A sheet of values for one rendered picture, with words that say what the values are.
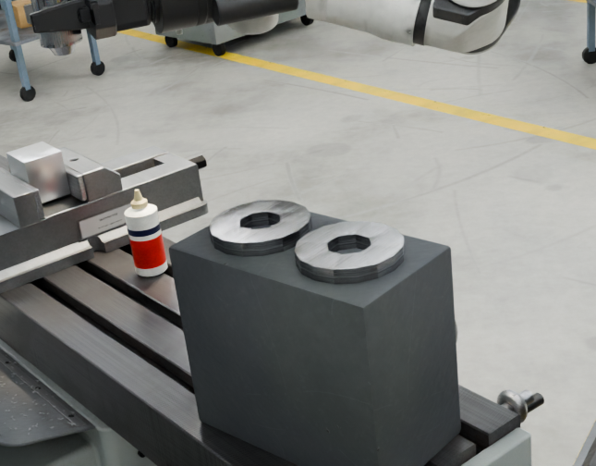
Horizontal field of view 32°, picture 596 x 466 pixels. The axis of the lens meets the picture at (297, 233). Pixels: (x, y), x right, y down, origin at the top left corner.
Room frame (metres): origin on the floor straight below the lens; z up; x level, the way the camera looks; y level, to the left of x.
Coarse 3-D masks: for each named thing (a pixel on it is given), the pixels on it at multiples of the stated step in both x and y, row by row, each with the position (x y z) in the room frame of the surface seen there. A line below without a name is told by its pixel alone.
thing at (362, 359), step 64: (192, 256) 0.81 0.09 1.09; (256, 256) 0.79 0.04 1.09; (320, 256) 0.75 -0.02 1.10; (384, 256) 0.74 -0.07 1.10; (448, 256) 0.76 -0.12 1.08; (192, 320) 0.82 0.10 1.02; (256, 320) 0.77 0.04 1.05; (320, 320) 0.71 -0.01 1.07; (384, 320) 0.70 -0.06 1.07; (448, 320) 0.76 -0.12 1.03; (256, 384) 0.77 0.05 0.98; (320, 384) 0.72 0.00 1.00; (384, 384) 0.70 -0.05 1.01; (448, 384) 0.76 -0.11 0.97; (320, 448) 0.73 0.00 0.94; (384, 448) 0.69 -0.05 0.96
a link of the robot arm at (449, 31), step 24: (336, 0) 1.17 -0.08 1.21; (360, 0) 1.16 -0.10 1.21; (384, 0) 1.15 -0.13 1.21; (408, 0) 1.14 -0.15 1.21; (432, 0) 1.13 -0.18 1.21; (504, 0) 1.11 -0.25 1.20; (336, 24) 1.19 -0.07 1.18; (360, 24) 1.16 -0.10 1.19; (384, 24) 1.14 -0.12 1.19; (408, 24) 1.13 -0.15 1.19; (432, 24) 1.13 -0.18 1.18; (456, 24) 1.12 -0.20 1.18; (480, 24) 1.12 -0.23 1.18; (504, 24) 1.17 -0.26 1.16; (456, 48) 1.14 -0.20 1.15
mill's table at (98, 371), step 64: (128, 256) 1.23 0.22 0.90; (0, 320) 1.18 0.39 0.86; (64, 320) 1.08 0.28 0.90; (128, 320) 1.06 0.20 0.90; (64, 384) 1.05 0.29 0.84; (128, 384) 0.92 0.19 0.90; (192, 384) 0.92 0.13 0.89; (192, 448) 0.82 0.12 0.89; (256, 448) 0.78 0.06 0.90; (448, 448) 0.75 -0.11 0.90; (512, 448) 0.75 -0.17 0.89
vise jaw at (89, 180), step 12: (72, 156) 1.33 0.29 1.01; (84, 156) 1.32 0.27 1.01; (72, 168) 1.28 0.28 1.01; (84, 168) 1.28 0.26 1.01; (96, 168) 1.27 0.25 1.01; (108, 168) 1.28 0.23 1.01; (72, 180) 1.27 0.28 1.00; (84, 180) 1.26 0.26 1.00; (96, 180) 1.27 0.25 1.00; (108, 180) 1.27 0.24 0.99; (120, 180) 1.28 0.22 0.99; (72, 192) 1.27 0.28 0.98; (84, 192) 1.25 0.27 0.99; (96, 192) 1.26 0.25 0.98; (108, 192) 1.27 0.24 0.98
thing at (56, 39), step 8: (48, 0) 1.14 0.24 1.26; (56, 0) 1.14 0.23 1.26; (64, 0) 1.15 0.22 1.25; (32, 8) 1.16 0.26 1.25; (40, 8) 1.14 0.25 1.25; (48, 32) 1.14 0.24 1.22; (56, 32) 1.14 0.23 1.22; (64, 32) 1.14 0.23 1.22; (72, 32) 1.15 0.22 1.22; (80, 32) 1.16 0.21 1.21; (40, 40) 1.16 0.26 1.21; (48, 40) 1.14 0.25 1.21; (56, 40) 1.14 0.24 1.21; (64, 40) 1.14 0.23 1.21; (72, 40) 1.15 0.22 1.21; (80, 40) 1.16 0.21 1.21
